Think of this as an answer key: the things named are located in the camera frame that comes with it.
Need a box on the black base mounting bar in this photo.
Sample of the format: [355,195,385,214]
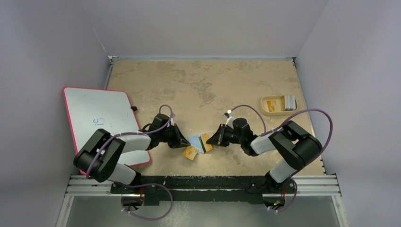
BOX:
[111,175,297,207]

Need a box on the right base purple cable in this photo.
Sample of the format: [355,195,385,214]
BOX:
[266,177,298,214]

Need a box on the gold credit card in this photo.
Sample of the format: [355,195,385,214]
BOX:
[183,146,198,160]
[199,133,213,153]

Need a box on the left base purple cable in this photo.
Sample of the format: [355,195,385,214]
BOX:
[121,183,174,222]

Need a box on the white pink-framed whiteboard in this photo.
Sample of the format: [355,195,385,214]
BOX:
[63,87,151,166]

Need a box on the beige leather card holder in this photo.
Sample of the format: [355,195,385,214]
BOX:
[188,132,213,154]

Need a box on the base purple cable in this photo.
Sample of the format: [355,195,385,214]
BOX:
[121,183,174,222]
[266,177,298,214]

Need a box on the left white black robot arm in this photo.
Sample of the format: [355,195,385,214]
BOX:
[73,113,190,193]

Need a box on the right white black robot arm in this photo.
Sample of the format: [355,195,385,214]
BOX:
[206,118,323,192]

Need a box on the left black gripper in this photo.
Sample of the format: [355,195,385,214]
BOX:
[158,123,189,149]

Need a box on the cream oval tray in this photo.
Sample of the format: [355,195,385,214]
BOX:
[260,95,298,116]

